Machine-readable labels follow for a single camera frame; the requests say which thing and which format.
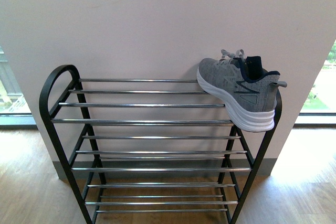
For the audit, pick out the grey sneaker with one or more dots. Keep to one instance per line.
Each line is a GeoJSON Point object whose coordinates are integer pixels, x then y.
{"type": "Point", "coordinates": [246, 88]}

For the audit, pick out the black metal shoe rack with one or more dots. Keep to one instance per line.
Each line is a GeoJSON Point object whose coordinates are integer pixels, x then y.
{"type": "Point", "coordinates": [137, 147]}

